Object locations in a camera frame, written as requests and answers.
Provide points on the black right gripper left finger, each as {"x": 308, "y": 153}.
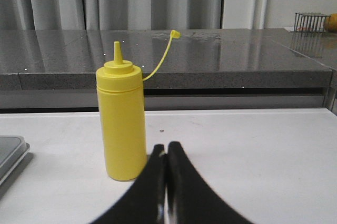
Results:
{"x": 145, "y": 199}

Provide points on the yellow squeeze bottle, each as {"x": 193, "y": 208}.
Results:
{"x": 121, "y": 104}

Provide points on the digital kitchen scale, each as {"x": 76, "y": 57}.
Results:
{"x": 15, "y": 157}

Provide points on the grey stone counter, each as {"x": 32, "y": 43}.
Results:
{"x": 54, "y": 70}

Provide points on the orange fruit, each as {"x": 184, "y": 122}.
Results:
{"x": 330, "y": 24}

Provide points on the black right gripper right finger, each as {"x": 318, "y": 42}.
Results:
{"x": 190, "y": 198}

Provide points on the wire rack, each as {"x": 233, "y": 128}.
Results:
{"x": 309, "y": 22}

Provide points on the grey curtain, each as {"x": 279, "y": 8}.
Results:
{"x": 132, "y": 14}

